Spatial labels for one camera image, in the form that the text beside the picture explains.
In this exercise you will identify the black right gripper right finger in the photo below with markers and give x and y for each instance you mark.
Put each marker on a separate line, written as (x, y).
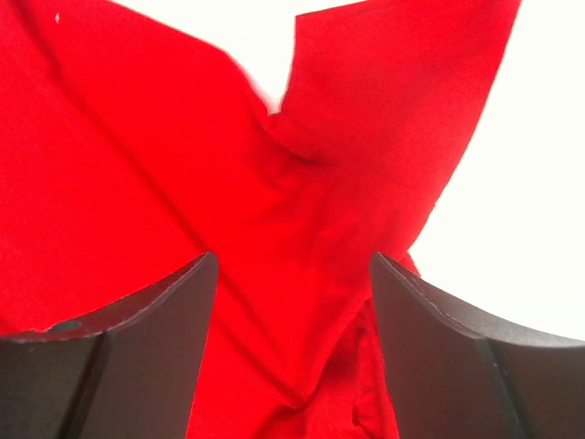
(456, 371)

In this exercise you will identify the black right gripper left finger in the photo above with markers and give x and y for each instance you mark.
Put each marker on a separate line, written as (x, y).
(127, 370)

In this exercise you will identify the red t shirt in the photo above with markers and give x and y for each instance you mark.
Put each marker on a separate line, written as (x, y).
(128, 148)

